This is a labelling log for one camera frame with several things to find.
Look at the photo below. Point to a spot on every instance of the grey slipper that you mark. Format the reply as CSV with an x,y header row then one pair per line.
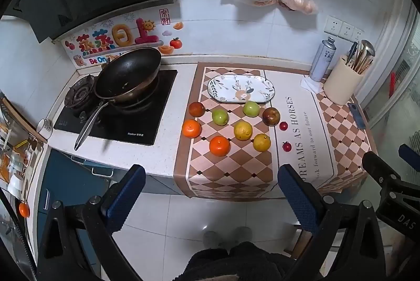
x,y
241,234
211,238

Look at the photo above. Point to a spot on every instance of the green apple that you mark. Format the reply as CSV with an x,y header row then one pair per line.
x,y
251,108
220,117

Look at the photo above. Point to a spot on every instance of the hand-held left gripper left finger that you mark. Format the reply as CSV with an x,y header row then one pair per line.
x,y
126,199

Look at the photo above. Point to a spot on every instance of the blue phone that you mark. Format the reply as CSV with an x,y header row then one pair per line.
x,y
357,115

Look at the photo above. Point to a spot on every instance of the black gas stove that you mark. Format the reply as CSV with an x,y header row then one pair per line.
x,y
115,117

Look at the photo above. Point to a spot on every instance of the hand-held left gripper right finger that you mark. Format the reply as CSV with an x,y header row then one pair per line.
x,y
297,199

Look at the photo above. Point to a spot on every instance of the bright orange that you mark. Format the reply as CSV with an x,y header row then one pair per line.
x,y
220,145
191,128

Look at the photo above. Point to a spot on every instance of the white mug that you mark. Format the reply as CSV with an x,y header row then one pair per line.
x,y
44,128

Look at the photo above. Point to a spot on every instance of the oval floral plate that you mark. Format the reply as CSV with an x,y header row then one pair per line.
x,y
241,88

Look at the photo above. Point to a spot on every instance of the yellow lemon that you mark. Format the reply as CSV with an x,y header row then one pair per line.
x,y
262,142
243,130

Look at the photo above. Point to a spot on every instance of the small orange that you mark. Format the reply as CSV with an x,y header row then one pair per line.
x,y
23,209

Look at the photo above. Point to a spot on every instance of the black frying pan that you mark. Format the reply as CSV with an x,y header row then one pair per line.
x,y
128,76

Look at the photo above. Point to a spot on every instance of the dark red apple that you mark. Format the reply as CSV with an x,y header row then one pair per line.
x,y
271,116

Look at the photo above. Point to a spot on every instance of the colourful wall sticker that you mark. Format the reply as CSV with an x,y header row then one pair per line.
x,y
124,36

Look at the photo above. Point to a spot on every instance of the cluttered wooden shelf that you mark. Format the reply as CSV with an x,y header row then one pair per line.
x,y
19,149

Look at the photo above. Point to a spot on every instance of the dark reddish orange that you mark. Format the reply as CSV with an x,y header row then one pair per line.
x,y
197,109

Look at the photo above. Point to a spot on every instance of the metal ladle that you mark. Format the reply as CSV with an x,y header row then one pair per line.
x,y
369,48

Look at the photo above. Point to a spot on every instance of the brown checkered mat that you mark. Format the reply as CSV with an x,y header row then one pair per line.
x,y
295,166

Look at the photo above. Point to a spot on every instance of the cream utensil holder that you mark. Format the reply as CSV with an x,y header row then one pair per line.
x,y
343,81

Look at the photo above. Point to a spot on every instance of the bundle of wooden chopsticks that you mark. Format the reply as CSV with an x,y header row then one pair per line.
x,y
361,59

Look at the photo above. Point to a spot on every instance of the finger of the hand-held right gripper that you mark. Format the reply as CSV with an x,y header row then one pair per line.
x,y
408,153
380,169

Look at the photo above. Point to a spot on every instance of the grey spray can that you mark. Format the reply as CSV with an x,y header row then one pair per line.
x,y
323,59

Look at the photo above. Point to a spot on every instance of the white wall socket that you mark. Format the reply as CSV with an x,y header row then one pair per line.
x,y
333,24
346,30
357,35

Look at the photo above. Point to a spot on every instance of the blue kitchen cabinet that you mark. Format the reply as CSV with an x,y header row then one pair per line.
x,y
65,182

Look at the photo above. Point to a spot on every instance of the white paper tissue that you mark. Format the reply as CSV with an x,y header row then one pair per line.
x,y
310,84

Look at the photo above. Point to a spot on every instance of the person's dark fleece clothing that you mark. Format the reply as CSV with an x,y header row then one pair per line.
x,y
236,263

